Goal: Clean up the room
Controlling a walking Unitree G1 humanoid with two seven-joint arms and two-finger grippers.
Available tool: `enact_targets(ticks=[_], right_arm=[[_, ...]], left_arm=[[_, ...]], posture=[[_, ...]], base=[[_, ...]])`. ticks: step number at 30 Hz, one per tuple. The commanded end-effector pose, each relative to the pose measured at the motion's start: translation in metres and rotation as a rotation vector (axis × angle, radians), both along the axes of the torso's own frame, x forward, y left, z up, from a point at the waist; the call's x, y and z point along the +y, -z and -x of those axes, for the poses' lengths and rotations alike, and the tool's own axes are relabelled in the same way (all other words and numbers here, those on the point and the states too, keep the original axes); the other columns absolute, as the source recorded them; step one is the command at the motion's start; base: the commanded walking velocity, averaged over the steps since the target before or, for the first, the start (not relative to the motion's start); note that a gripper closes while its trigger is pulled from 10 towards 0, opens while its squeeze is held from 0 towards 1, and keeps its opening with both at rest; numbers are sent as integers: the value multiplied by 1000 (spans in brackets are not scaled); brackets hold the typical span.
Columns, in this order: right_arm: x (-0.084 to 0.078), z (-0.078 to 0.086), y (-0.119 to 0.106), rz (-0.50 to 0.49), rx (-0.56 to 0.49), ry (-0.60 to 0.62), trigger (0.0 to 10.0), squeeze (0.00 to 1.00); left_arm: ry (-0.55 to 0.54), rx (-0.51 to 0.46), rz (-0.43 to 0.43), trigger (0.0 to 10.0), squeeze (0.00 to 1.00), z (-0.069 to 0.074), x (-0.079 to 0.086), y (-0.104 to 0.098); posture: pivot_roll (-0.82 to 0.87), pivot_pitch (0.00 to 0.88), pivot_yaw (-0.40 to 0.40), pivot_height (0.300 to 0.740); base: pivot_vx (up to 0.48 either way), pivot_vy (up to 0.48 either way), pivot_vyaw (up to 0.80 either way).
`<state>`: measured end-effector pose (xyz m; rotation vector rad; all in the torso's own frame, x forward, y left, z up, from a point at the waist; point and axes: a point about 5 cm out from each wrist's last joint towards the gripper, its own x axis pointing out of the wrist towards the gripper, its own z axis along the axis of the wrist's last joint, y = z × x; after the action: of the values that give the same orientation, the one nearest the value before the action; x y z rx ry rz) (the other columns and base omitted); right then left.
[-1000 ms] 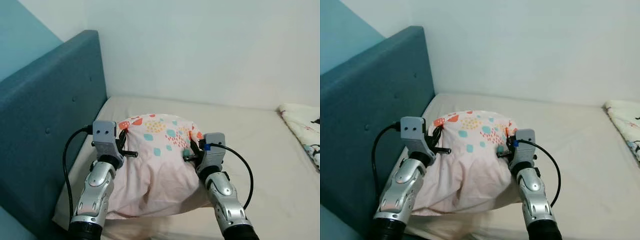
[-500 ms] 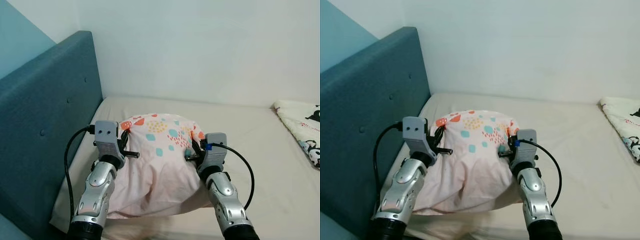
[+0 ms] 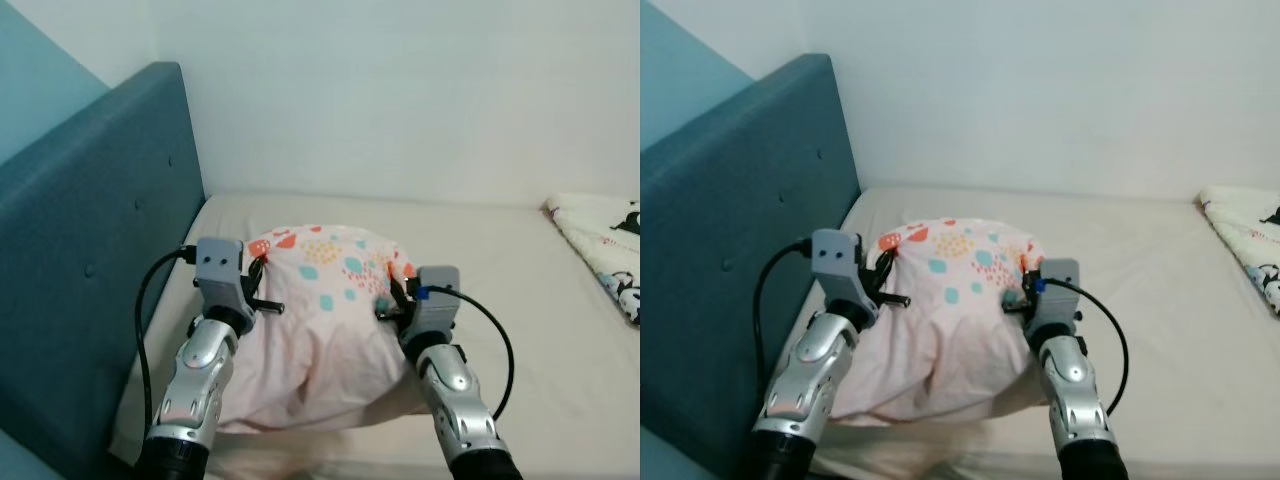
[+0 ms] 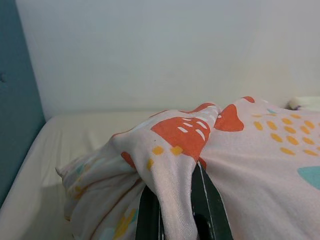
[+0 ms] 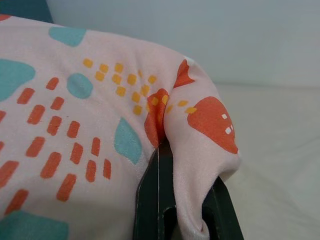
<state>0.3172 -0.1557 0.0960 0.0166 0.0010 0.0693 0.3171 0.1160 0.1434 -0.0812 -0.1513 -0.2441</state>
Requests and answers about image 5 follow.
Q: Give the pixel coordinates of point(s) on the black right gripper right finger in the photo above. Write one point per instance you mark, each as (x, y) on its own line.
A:
(225, 212)

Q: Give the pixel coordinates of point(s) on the pink patterned pillow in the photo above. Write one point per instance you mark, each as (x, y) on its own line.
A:
(75, 125)

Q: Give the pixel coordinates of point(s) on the blue upholstered headboard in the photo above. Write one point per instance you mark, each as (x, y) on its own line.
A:
(25, 8)

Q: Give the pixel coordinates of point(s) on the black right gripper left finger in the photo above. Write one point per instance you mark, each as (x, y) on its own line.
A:
(155, 200)

